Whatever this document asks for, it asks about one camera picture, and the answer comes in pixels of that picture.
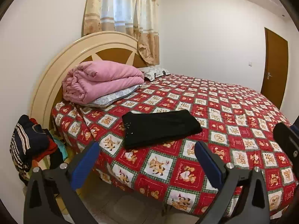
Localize black pants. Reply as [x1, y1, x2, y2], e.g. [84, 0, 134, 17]
[122, 110, 202, 150]

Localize red patchwork bedspread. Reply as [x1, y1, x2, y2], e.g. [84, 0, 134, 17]
[52, 74, 298, 215]

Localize pile of clothes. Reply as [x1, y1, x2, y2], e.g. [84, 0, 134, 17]
[10, 115, 68, 186]

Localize white patterned pillow under quilt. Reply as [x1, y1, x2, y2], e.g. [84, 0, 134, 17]
[81, 84, 141, 108]

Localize brown wooden door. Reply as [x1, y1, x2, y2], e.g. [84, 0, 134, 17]
[261, 28, 288, 109]

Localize pink folded quilt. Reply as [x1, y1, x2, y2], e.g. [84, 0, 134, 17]
[62, 61, 144, 104]

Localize grey patterned pillow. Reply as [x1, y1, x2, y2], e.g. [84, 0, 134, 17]
[138, 66, 171, 81]

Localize cream wooden headboard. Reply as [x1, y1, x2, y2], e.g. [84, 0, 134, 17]
[28, 31, 147, 130]

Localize beige patterned curtain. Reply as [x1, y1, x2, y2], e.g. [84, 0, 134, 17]
[83, 0, 160, 65]

